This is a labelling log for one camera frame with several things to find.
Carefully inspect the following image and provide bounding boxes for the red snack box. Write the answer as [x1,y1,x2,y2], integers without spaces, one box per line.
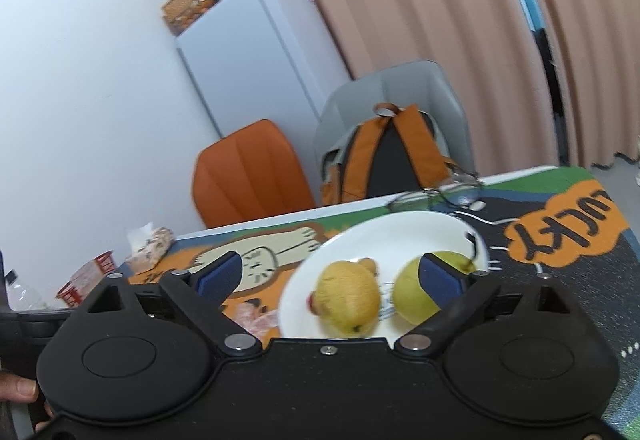
[56,251,116,308]

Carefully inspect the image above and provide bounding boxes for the white ceramic bowl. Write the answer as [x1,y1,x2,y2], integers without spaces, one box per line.
[278,211,489,342]

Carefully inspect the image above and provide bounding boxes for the colourful lucky cat table mat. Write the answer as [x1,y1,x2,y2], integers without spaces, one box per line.
[132,167,639,439]

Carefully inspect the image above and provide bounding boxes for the pink curtain left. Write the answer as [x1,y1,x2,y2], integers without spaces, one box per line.
[316,0,559,174]

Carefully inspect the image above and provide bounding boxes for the small brown longan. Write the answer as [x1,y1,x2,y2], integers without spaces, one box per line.
[357,258,378,276]

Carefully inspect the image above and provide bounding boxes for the pink curtain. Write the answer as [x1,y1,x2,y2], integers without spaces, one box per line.
[316,0,559,174]
[539,0,639,167]

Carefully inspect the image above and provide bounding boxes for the grey chair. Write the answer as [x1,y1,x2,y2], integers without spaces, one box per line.
[314,60,477,183]

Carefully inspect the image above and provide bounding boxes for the pink curtain right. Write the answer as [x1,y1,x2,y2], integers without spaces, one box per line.
[539,0,639,167]

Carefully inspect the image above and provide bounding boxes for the white refrigerator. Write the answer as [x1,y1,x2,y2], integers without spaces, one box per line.
[174,0,353,141]

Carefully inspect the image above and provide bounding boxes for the eyeglasses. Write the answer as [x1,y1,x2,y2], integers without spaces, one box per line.
[386,173,485,212]

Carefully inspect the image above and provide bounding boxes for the orange black backpack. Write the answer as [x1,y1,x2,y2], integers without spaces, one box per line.
[320,103,461,206]

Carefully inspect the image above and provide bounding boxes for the patterned tissue box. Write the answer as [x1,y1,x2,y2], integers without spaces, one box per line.
[125,222,175,275]

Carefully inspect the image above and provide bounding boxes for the wicker basket of oranges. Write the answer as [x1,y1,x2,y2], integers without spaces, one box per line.
[162,0,216,36]

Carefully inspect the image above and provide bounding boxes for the peeled pomelo segment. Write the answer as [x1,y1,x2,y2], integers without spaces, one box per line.
[234,301,278,340]

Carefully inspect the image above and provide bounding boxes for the yellow green pear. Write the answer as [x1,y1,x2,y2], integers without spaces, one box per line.
[392,251,476,325]

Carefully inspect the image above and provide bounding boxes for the clear water bottle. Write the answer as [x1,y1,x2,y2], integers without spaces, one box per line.
[4,270,48,312]

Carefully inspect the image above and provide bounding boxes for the orange chair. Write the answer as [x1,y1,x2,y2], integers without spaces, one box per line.
[192,119,314,229]

